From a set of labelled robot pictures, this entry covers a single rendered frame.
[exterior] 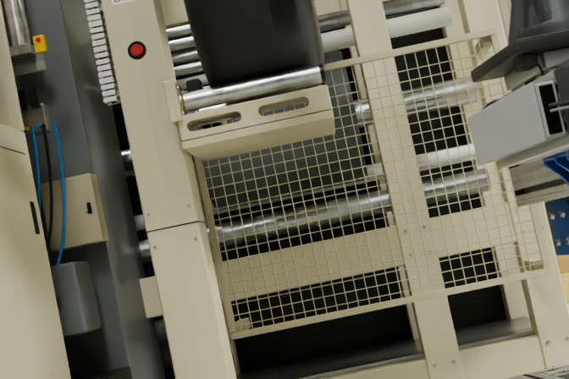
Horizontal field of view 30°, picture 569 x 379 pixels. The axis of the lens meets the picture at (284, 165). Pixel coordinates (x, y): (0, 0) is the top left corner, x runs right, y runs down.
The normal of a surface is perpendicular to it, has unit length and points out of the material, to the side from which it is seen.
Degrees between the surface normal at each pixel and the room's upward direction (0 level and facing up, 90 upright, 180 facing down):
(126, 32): 90
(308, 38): 122
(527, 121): 90
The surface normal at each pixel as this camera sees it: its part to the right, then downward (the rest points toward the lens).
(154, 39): -0.06, -0.07
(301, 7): 0.69, 0.15
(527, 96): -0.97, 0.19
